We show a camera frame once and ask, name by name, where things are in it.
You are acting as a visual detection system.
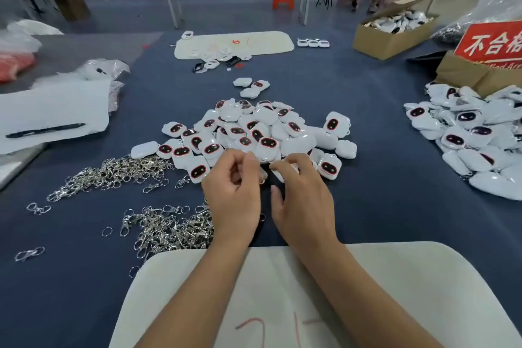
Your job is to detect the long white foam board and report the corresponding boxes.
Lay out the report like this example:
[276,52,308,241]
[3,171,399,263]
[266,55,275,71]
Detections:
[173,30,295,61]

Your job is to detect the white paper sheet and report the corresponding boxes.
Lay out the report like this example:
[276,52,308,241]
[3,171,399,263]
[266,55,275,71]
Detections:
[0,78,113,156]

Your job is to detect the flat brown cardboard box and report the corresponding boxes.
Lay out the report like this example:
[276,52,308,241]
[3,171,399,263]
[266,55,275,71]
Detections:
[434,50,522,100]

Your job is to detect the white foam board red marks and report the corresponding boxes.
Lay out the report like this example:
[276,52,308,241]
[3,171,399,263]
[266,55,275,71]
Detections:
[109,241,522,348]

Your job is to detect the red sign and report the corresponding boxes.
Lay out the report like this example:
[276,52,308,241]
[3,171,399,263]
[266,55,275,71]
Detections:
[453,21,522,70]

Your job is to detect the person's right hand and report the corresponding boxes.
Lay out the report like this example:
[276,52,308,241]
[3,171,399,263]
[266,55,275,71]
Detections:
[269,153,339,251]

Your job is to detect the person's left forearm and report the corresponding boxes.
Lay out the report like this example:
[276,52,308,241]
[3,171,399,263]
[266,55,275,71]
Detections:
[134,233,250,348]

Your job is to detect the white plastic bag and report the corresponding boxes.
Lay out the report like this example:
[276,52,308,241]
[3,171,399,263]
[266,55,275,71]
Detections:
[0,19,65,55]

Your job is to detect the orange bag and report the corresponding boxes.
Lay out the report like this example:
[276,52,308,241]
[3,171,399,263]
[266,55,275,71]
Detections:
[0,52,38,84]

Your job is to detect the open cardboard box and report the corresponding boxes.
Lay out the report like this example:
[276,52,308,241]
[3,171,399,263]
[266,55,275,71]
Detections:
[352,0,451,61]

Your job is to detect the person's right forearm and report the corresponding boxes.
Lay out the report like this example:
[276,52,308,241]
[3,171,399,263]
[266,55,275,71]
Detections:
[306,233,445,348]

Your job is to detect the person's left hand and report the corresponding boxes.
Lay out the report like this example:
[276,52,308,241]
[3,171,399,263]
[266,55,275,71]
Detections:
[201,148,264,243]

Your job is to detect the black pen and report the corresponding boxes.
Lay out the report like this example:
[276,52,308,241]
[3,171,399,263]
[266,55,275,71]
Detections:
[5,122,86,139]

